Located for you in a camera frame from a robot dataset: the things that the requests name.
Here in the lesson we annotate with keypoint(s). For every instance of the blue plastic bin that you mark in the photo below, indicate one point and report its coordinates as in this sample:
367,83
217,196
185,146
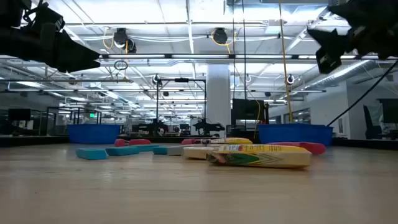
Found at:
93,133
295,133

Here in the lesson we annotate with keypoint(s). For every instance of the dark office chair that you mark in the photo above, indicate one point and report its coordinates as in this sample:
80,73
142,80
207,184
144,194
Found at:
371,124

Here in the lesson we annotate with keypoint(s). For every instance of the white building column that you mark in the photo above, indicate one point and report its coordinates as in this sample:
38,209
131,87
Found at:
218,99

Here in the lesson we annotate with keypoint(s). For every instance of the teal blue eraser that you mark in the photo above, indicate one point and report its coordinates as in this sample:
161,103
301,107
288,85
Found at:
147,147
122,151
160,150
91,154

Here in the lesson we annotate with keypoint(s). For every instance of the cream packet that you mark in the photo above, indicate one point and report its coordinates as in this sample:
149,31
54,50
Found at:
196,152

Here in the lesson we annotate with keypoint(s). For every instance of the black monitor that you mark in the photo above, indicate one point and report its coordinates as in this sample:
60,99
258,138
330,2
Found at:
19,114
388,110

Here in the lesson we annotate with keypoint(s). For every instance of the yellow battery packets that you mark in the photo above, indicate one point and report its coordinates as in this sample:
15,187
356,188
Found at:
264,157

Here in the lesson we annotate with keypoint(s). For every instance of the silver ventilation duct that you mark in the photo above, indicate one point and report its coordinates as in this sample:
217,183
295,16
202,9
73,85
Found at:
342,74

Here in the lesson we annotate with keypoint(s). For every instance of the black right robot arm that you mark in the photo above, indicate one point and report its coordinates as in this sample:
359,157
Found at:
392,31

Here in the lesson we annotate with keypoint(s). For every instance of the background black robot arm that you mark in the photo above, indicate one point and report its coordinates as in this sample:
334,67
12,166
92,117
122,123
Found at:
152,127
208,127

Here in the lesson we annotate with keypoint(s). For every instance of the black frame workstation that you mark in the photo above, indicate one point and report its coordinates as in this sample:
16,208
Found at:
157,102

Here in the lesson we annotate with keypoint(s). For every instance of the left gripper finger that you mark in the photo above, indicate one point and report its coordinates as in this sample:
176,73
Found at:
77,56

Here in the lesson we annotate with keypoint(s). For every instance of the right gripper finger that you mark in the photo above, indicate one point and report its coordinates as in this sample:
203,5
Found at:
332,42

